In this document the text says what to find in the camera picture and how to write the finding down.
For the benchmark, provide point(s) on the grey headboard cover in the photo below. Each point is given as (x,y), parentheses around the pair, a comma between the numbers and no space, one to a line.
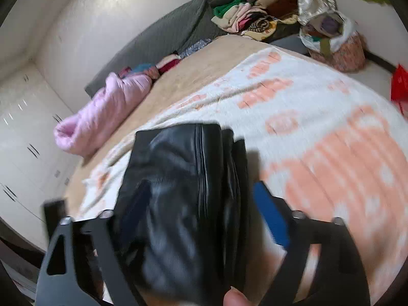
(174,32)

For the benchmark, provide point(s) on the pile of folded clothes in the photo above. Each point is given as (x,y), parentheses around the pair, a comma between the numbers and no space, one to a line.
(261,20)

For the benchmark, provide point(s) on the pink quilt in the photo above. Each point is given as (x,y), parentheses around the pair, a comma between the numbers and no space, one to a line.
(85,132)

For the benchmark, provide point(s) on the black leather jacket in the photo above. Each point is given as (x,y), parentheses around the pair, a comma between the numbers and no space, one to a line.
(182,212)

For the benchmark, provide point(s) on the white and orange blanket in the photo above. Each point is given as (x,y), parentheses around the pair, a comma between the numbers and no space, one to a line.
(326,143)

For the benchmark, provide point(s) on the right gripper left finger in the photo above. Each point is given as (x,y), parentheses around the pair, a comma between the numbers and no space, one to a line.
(83,257)

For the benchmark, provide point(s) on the white wardrobe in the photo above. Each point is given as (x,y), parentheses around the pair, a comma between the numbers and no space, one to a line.
(34,169)

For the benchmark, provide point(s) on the tan bed sheet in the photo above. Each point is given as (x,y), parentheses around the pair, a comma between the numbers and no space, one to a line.
(189,76)

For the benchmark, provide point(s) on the red folded cloth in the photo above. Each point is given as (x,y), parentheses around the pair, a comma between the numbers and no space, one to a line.
(167,63)

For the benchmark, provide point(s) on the bag of clothes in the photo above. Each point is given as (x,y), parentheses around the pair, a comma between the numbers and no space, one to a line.
(332,38)

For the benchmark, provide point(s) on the person's right hand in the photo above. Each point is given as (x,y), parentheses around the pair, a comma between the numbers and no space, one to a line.
(234,297)

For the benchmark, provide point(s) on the red bag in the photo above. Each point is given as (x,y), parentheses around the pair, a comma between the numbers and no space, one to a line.
(399,89)

